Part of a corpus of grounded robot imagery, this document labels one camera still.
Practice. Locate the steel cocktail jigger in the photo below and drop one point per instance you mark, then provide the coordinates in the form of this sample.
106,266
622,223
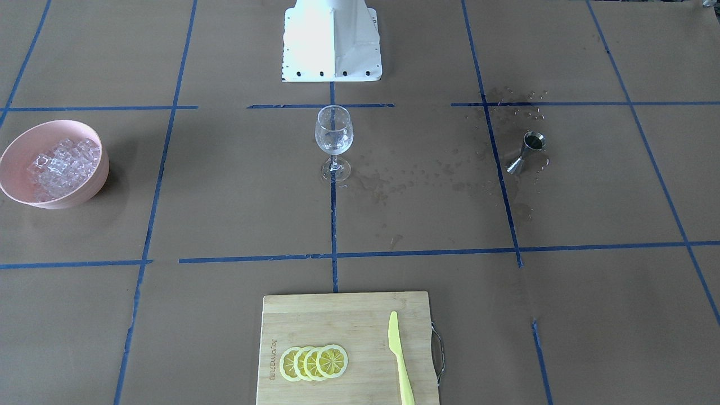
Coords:
532,142

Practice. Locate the clear wine glass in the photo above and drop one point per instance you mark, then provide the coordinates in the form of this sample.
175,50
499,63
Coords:
333,132

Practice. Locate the pile of clear ice cubes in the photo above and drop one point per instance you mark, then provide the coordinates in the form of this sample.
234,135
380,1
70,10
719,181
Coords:
61,169

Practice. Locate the bamboo cutting board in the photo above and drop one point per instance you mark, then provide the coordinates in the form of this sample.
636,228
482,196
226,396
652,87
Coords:
358,322

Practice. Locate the yellow plastic knife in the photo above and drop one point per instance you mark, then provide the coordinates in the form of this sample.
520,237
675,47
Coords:
395,346

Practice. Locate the lemon slice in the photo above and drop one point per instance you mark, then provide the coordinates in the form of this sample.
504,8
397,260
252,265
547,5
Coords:
298,363
332,361
310,364
287,364

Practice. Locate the pink bowl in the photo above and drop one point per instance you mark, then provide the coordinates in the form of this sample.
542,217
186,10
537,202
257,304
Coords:
20,153

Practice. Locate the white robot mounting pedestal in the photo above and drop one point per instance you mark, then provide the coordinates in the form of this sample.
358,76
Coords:
331,41

